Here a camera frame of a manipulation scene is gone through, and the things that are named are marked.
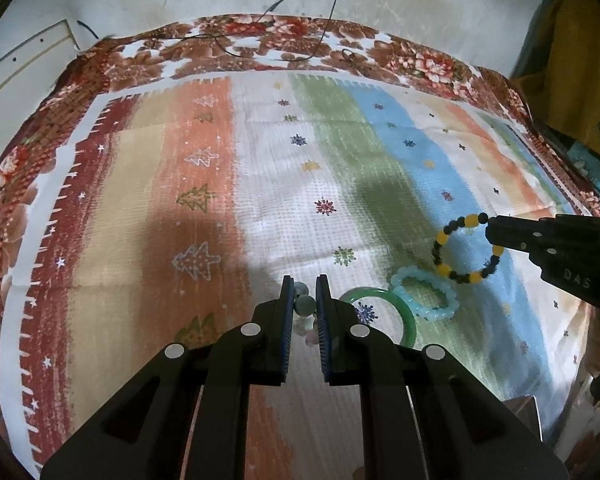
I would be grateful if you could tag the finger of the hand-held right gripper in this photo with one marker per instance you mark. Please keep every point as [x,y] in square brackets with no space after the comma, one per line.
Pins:
[510,225]
[515,245]

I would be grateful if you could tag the white headboard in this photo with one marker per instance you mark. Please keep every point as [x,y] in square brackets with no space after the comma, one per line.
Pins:
[20,60]

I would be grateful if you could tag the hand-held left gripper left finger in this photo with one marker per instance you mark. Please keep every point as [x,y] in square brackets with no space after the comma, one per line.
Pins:
[286,330]

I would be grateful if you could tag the teal printed cloth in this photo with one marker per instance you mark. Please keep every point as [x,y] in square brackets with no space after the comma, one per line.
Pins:
[590,165]

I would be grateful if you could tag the green jade bangle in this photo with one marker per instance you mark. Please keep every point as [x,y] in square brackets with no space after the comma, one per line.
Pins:
[409,322]

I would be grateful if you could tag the colourful striped tablecloth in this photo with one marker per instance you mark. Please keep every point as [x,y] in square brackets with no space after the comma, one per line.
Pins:
[280,27]

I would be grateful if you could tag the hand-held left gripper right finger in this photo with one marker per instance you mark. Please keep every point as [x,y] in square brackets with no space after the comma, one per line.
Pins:
[325,330]

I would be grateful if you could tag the silver metal tin box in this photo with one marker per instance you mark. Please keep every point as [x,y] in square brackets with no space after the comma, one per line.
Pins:
[530,415]

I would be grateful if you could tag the yellow hanging cloth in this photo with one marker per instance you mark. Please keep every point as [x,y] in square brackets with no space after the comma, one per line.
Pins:
[580,60]

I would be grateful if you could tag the striped printed blanket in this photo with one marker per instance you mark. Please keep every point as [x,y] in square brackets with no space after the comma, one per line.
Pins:
[180,160]

